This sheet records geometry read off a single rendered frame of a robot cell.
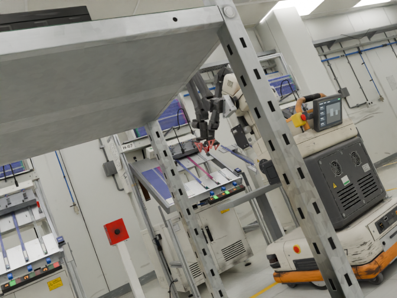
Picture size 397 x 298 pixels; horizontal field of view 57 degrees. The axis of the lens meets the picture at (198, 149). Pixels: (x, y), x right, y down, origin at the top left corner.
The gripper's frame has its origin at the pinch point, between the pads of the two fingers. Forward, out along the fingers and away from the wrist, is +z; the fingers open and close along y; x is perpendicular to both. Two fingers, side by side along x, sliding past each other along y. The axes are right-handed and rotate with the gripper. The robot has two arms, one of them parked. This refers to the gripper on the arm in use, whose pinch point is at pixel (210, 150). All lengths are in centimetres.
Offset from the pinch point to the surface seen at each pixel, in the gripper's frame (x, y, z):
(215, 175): 16.1, 5.0, 13.7
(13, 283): 42, 165, 15
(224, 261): 51, 17, 77
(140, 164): -33, 51, 15
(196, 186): 20.7, 26.8, 13.7
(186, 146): -28.6, 6.8, 8.7
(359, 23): -256, -528, 8
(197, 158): -14.7, 4.5, 14.4
